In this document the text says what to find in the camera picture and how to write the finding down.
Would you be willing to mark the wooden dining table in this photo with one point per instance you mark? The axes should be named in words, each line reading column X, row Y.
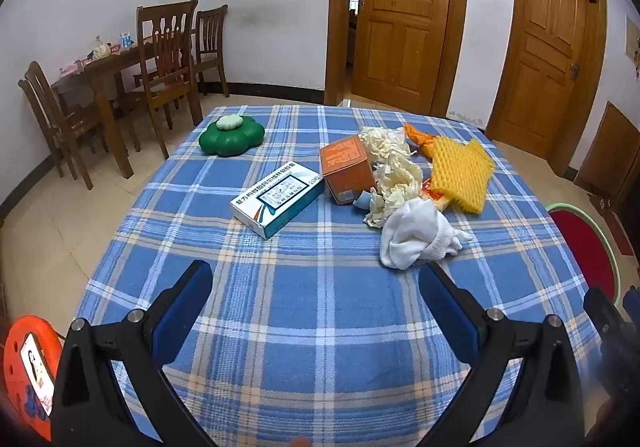
column 107, row 72

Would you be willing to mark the red floor mat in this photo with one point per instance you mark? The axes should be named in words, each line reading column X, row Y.
column 620, row 229

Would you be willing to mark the orange cardboard box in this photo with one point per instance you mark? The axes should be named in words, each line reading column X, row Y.
column 347, row 167

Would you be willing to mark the yellow foam fruit net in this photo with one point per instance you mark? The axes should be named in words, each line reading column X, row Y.
column 462, row 174

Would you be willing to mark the orange wrapper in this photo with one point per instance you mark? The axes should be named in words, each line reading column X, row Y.
column 420, row 139

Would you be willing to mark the cream mesh bath brush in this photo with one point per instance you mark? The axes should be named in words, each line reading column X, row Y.
column 395, row 172

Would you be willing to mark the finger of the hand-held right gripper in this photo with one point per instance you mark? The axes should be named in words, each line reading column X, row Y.
column 602, row 312

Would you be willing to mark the blue and white carton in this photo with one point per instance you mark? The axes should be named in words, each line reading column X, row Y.
column 125, row 40

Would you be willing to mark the open wooden door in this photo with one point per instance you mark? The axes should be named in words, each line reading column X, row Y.
column 400, row 17

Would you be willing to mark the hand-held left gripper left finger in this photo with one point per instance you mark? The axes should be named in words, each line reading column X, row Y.
column 186, row 301

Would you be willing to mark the white cloth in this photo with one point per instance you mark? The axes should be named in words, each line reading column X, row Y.
column 415, row 232

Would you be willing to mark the green flower-shaped container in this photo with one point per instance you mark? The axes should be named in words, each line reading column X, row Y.
column 230, row 142

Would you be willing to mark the pink packet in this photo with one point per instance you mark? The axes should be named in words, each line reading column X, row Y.
column 70, row 70

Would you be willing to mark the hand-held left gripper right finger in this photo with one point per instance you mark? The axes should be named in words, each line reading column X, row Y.
column 447, row 309

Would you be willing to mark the red basin with green rim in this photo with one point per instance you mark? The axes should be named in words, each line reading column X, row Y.
column 585, row 247

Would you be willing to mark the white and teal medicine box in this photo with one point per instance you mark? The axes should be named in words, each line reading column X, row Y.
column 277, row 199

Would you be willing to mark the closed wooden door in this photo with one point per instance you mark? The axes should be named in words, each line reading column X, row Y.
column 545, row 42

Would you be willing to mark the wooden dining chair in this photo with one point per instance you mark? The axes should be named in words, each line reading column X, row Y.
column 210, row 37
column 165, row 52
column 47, row 127
column 65, row 119

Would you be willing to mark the blue plaid tablecloth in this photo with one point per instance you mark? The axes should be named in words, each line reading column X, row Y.
column 310, row 327

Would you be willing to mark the white knotted bag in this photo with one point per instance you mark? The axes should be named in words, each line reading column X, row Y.
column 101, row 51

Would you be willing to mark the white soap bar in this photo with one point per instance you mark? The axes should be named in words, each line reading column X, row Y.
column 230, row 122

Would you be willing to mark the wall paper notice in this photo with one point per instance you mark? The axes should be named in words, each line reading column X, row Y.
column 633, row 42

